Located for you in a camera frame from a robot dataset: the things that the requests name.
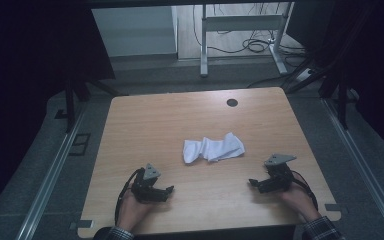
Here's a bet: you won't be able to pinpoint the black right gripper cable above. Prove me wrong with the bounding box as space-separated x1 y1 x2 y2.
289 169 320 212

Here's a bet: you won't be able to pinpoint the person's left hand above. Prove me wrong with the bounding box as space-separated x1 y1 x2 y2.
116 192 156 232

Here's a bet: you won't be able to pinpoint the black stand legs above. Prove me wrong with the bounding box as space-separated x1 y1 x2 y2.
53 75 129 134
280 54 362 131

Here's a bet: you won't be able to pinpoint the white sock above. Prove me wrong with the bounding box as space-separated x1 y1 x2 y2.
182 131 247 165

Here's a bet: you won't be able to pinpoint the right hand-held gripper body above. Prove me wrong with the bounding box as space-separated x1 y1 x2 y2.
262 152 298 194

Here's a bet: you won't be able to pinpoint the white wall panel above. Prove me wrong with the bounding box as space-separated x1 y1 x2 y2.
90 5 179 58

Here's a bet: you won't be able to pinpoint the aluminium floor rail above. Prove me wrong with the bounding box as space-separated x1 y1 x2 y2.
322 98 384 240
14 102 88 240

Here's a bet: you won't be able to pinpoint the black floor cables bundle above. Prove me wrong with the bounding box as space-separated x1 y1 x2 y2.
192 2 307 68

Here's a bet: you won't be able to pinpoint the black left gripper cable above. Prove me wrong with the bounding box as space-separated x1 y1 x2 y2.
113 167 146 227

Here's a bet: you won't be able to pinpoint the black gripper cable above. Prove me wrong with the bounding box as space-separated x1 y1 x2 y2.
289 169 320 212
113 167 146 227

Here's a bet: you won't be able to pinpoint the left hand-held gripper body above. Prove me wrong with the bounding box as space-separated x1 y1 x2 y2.
130 162 163 204

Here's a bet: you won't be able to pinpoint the grey tape strip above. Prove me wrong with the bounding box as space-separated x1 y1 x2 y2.
68 219 95 231

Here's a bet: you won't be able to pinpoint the white metal desk frame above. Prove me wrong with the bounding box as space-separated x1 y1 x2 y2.
199 1 295 79

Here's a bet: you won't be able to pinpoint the person's right hand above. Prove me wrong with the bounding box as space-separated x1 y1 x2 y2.
275 179 322 223

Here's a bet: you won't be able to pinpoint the dark curtain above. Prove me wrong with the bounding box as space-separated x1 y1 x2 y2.
285 0 384 163
0 0 116 223

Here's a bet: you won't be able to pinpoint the white power strip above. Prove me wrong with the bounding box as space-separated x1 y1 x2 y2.
294 67 315 83

